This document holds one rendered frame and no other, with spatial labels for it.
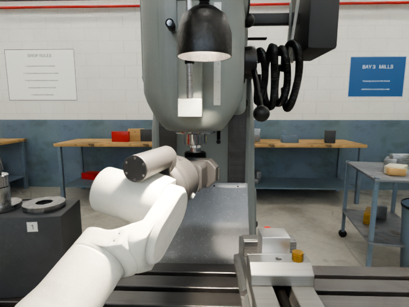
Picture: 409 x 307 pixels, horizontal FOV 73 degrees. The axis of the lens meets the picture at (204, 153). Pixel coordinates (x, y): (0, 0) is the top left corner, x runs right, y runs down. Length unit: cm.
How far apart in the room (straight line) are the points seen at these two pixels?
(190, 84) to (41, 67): 524
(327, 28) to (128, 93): 437
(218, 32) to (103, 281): 30
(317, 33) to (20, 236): 87
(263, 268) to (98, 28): 500
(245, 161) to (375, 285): 50
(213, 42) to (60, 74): 518
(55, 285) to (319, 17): 81
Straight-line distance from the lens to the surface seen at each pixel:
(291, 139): 432
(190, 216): 98
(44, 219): 70
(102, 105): 516
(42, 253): 74
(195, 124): 51
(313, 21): 87
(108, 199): 39
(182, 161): 47
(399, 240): 285
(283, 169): 503
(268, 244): 64
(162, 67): 52
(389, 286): 85
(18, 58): 588
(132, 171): 36
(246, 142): 98
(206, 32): 36
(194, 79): 47
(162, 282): 75
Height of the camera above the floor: 135
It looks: 9 degrees down
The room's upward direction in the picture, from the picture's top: straight up
